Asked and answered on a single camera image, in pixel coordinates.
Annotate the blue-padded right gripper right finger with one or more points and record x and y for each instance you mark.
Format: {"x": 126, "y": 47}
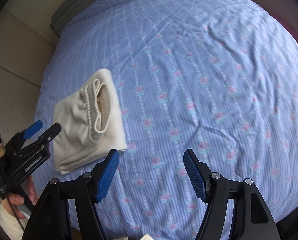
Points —
{"x": 251, "y": 216}

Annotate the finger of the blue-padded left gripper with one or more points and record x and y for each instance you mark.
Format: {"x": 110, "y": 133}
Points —
{"x": 32, "y": 130}
{"x": 42, "y": 143}

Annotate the blue floral bed sheet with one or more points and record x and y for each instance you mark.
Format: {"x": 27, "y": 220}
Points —
{"x": 217, "y": 76}

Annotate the cream knit pants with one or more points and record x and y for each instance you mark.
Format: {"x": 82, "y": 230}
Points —
{"x": 91, "y": 124}

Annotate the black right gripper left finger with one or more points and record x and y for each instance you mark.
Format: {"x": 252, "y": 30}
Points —
{"x": 50, "y": 218}

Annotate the white knit sleeve forearm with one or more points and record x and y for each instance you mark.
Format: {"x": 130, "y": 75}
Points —
{"x": 10, "y": 224}

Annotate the cream ribbed wardrobe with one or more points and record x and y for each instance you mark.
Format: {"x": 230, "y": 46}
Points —
{"x": 24, "y": 56}

